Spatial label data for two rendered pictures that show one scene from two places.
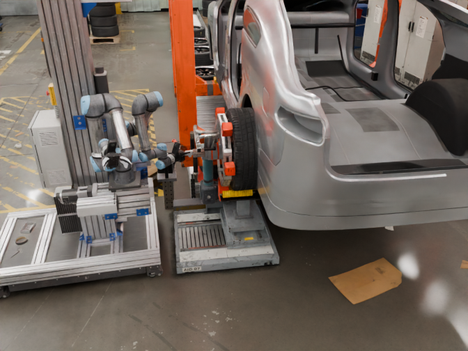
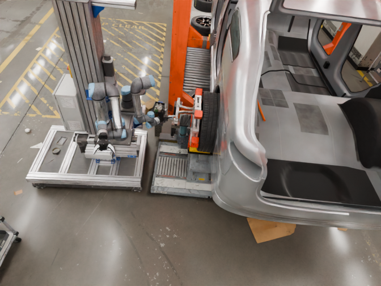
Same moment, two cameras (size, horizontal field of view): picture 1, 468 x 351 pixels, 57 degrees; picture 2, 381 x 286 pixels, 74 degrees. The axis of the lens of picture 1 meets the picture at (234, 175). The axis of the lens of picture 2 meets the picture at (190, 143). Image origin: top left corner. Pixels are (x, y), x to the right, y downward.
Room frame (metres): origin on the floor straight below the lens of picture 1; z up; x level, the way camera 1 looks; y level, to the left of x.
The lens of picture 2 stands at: (1.03, -0.07, 2.76)
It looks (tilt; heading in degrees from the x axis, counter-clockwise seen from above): 48 degrees down; 5
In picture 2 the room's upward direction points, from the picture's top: 9 degrees clockwise
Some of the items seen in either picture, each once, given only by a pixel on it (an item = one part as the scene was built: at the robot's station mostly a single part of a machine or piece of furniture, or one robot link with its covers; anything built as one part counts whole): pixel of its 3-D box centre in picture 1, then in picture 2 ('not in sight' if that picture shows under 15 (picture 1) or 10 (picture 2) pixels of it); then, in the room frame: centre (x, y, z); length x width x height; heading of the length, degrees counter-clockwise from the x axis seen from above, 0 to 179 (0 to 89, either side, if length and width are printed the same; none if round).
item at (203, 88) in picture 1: (206, 81); (202, 37); (5.47, 0.37, 0.69); 0.52 x 0.17 x 0.35; 99
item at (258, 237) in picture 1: (244, 225); (201, 165); (3.07, -0.09, 0.13); 0.50 x 0.36 x 0.10; 9
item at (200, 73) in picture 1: (205, 78); (205, 26); (6.63, 0.45, 0.39); 0.66 x 0.66 x 0.24
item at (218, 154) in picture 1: (214, 150); (188, 120); (3.09, 0.16, 0.85); 0.21 x 0.14 x 0.14; 99
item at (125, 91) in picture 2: (123, 130); (127, 92); (3.17, 0.89, 0.98); 0.13 x 0.12 x 0.14; 129
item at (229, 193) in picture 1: (237, 193); (199, 150); (3.00, -0.03, 0.51); 0.29 x 0.06 x 0.06; 99
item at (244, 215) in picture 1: (243, 204); (203, 152); (3.13, -0.08, 0.32); 0.40 x 0.30 x 0.28; 9
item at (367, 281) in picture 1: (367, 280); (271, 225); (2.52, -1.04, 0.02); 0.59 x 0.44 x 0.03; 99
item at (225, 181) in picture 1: (223, 150); (195, 121); (3.10, 0.09, 0.85); 0.54 x 0.07 x 0.54; 9
